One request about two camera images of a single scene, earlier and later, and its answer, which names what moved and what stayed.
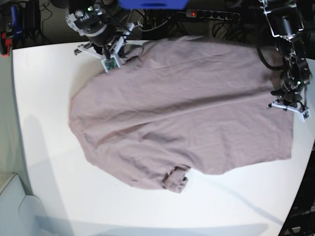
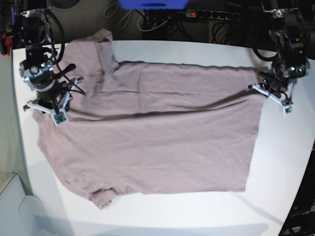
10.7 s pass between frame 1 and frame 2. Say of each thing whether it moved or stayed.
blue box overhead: stayed
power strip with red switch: stayed
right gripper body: moved
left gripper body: moved
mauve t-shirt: moved
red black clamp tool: stayed
